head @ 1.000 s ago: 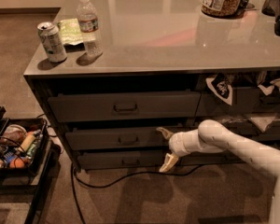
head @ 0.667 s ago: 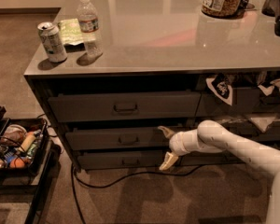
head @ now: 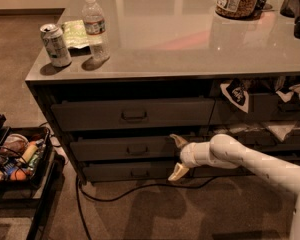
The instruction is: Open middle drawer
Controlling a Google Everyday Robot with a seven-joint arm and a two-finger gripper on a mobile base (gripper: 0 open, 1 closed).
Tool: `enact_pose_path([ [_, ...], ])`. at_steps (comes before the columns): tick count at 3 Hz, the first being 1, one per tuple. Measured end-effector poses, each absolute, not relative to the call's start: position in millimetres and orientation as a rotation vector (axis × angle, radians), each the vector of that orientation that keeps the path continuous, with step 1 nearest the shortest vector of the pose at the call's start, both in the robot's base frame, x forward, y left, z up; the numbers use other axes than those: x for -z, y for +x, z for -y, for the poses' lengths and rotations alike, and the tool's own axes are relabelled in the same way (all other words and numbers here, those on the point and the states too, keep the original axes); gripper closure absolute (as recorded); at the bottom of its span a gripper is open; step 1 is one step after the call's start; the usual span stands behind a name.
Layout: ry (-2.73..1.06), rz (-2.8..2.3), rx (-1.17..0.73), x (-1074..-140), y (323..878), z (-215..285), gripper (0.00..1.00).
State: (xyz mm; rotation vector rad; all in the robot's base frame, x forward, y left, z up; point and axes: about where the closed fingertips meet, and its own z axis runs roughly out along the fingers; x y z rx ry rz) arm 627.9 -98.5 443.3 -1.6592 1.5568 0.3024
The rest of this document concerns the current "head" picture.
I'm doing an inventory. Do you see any green snack packet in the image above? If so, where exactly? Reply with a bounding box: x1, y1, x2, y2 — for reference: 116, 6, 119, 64
61, 20, 89, 49

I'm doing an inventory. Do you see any black white chip bag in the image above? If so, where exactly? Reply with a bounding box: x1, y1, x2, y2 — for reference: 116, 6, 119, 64
220, 78, 249, 113

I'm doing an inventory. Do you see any black bin of items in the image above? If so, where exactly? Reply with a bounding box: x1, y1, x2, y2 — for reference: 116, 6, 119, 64
0, 127, 52, 188

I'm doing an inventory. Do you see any silver soda can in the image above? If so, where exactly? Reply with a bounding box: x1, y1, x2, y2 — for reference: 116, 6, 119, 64
40, 23, 72, 67

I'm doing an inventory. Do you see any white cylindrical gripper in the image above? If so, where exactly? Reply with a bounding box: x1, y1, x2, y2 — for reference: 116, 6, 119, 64
168, 134, 212, 182

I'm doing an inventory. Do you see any white bag in drawer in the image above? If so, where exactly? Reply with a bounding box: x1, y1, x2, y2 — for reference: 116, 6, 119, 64
212, 121, 297, 142

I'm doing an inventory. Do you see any black cart frame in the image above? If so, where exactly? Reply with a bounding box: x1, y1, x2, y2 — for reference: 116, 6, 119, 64
0, 114, 65, 240

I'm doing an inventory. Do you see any black floor cable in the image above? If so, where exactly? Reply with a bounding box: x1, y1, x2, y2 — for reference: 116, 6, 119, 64
75, 173, 221, 240

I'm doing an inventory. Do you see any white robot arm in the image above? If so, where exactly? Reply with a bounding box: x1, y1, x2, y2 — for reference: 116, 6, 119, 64
168, 134, 300, 240

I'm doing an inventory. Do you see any clear plastic water bottle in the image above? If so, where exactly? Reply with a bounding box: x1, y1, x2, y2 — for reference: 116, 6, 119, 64
82, 0, 110, 62

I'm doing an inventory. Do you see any grey drawer cabinet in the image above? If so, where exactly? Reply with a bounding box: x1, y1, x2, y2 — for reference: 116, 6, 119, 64
26, 0, 300, 182

